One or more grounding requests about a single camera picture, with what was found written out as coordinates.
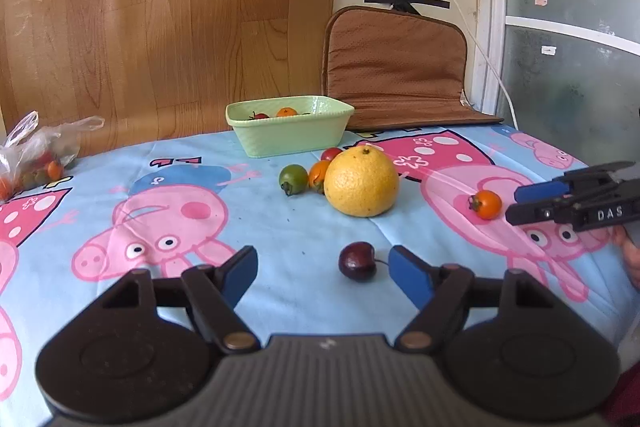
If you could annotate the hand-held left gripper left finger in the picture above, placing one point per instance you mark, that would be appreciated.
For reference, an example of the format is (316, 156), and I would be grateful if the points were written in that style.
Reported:
(240, 277)

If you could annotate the person's dark red clothing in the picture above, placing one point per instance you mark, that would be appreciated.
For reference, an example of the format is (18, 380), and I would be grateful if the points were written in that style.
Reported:
(625, 399)

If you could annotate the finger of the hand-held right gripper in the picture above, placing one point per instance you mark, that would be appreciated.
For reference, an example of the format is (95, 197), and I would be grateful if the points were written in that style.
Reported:
(537, 191)
(535, 213)

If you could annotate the small red tomato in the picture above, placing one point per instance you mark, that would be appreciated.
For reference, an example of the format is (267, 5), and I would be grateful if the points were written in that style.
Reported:
(331, 154)

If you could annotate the brown seat cushion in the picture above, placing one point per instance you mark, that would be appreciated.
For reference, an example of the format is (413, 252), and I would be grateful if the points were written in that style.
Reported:
(395, 67)

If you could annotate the pile of bagged small tomatoes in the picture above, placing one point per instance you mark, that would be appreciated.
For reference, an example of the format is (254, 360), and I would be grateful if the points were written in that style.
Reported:
(52, 168)

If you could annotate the dark red cherry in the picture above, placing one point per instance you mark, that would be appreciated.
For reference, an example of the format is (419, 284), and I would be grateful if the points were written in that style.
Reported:
(357, 262)

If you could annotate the wood pattern vinyl sheet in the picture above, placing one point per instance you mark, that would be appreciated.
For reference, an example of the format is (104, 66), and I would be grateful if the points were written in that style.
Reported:
(175, 7)

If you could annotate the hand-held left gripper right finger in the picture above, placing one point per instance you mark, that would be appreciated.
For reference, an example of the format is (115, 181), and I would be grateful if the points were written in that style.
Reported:
(407, 274)

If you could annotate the cartoon pig printed blanket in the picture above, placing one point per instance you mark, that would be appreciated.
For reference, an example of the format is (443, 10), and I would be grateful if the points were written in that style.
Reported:
(300, 227)

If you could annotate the small orange tomato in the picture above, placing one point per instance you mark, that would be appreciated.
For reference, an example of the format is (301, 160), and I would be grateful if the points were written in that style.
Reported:
(486, 205)
(318, 176)

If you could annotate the orange mandarin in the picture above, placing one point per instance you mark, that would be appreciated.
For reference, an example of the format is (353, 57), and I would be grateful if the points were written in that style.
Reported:
(286, 112)

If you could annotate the small green tomato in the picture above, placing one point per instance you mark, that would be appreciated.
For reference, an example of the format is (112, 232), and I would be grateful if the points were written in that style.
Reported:
(294, 178)

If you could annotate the large yellow orange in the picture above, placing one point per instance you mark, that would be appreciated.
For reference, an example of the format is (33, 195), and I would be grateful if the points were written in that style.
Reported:
(361, 182)

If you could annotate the white framed glass door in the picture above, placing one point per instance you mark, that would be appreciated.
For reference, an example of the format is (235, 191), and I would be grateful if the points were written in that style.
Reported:
(565, 57)

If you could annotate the clear plastic bag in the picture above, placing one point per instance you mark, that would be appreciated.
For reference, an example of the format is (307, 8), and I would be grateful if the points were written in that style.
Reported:
(30, 139)

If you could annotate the large red tomato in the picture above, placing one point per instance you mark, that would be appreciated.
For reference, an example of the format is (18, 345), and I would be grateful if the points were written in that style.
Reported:
(261, 116)

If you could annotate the person's right hand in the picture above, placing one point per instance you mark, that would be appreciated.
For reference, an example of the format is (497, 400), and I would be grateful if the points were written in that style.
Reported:
(632, 262)

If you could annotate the light green rectangular dish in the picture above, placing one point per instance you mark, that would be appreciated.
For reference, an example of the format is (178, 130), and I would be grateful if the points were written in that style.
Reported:
(295, 136)

